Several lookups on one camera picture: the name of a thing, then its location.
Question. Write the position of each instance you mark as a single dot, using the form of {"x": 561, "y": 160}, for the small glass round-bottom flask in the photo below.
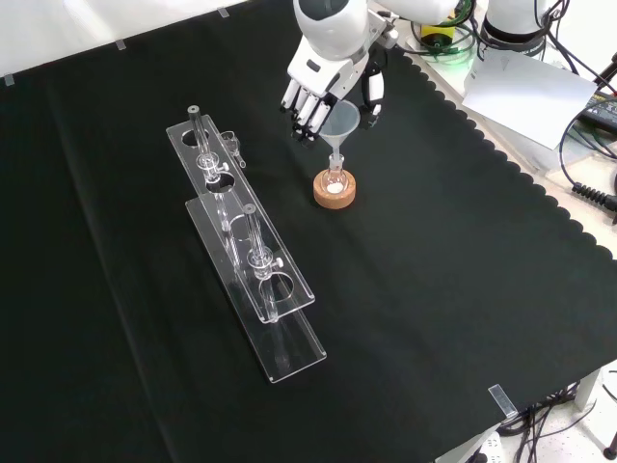
{"x": 335, "y": 185}

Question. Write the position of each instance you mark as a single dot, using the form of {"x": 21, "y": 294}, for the black bench cloth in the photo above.
{"x": 434, "y": 289}

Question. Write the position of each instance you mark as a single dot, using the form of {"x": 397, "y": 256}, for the white power strip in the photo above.
{"x": 491, "y": 446}

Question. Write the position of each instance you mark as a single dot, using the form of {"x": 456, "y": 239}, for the pale board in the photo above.
{"x": 525, "y": 96}

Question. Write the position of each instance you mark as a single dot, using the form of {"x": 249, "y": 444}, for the clear plastic funnel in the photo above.
{"x": 343, "y": 120}

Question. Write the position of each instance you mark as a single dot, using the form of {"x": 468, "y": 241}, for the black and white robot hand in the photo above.
{"x": 320, "y": 72}

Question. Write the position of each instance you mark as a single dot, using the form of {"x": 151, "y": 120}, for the black tripod leg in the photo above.
{"x": 606, "y": 72}

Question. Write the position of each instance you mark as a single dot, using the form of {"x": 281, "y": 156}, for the black power adapter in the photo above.
{"x": 602, "y": 111}

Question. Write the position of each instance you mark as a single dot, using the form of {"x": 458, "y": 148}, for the clear tape strip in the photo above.
{"x": 222, "y": 12}
{"x": 9, "y": 79}
{"x": 121, "y": 45}

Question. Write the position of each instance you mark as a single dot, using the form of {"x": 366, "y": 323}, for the clear acrylic funnel stand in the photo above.
{"x": 250, "y": 270}

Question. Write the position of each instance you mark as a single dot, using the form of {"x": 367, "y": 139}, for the yellow stop button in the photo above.
{"x": 436, "y": 36}

